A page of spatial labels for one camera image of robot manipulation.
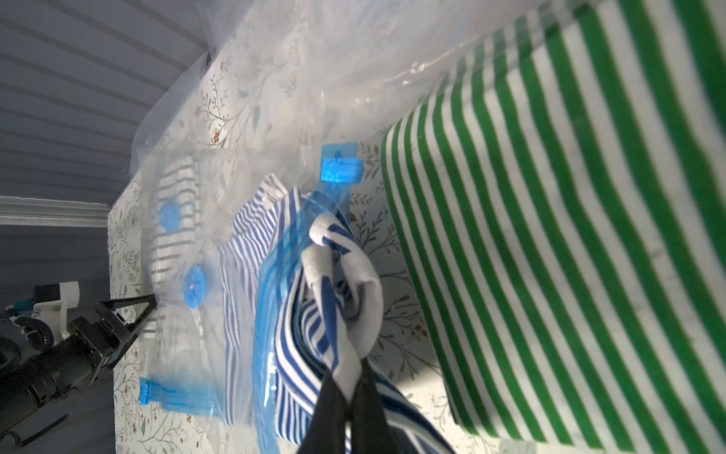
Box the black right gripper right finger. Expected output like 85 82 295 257
350 359 397 454

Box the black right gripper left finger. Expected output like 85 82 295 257
298 372 348 454

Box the clear vacuum bag blue zipper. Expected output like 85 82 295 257
135 141 367 454

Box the blue white striped garment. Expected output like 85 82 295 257
253 185 451 453

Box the green white striped garment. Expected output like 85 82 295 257
382 1 725 453

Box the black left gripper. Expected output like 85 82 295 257
1 294 157 436

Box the black white striped garment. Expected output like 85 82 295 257
149 154 200 286

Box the blue valve cap on bag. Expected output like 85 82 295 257
183 265 207 309

